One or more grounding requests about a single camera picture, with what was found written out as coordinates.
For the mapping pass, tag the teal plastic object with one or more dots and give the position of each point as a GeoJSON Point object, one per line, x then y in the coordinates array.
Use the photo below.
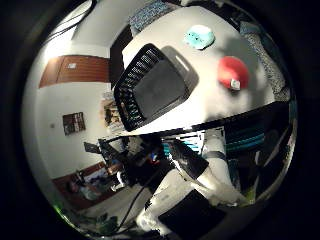
{"type": "Point", "coordinates": [200, 36]}

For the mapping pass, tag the dark picture frame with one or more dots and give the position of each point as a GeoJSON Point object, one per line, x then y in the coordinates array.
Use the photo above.
{"type": "Point", "coordinates": [74, 123]}

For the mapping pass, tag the white patterned armchair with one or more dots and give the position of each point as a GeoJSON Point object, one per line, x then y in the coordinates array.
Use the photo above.
{"type": "Point", "coordinates": [266, 63]}

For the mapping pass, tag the brown wooden door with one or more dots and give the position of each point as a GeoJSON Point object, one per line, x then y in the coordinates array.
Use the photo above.
{"type": "Point", "coordinates": [80, 68]}

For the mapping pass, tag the red plush toy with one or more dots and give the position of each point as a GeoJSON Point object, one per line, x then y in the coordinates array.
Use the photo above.
{"type": "Point", "coordinates": [231, 70]}

